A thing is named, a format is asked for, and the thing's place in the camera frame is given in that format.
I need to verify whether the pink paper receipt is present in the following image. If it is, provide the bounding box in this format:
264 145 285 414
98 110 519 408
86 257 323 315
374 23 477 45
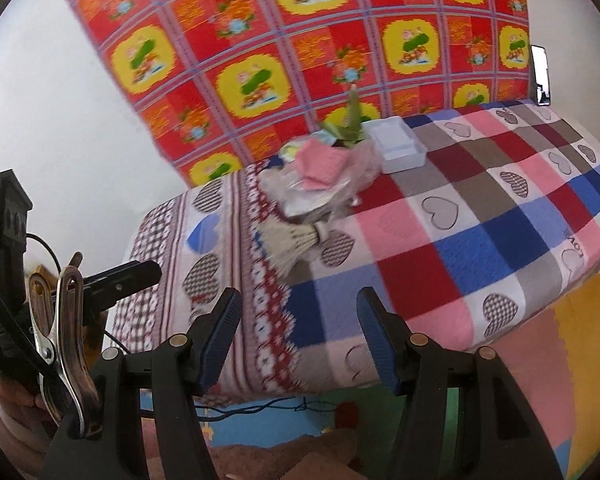
294 139 349 191

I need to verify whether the person's left hand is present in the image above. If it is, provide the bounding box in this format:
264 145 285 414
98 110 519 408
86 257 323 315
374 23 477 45
0 373 50 422

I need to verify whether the silver spring clamp right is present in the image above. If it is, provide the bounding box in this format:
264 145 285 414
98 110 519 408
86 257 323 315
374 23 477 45
29 266 102 439

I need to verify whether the patchwork heart bed sheet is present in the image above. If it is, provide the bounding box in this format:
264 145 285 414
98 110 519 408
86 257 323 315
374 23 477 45
111 102 600 399

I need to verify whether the clear plastic packaging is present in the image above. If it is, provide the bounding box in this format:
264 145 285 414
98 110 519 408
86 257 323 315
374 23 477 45
258 141 381 223

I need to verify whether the green satin ribbon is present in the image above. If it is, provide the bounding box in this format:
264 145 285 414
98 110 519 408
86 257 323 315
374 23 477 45
320 84 365 148

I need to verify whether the red floral headboard cloth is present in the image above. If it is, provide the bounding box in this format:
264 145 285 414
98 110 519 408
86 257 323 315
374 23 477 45
67 0 530 185

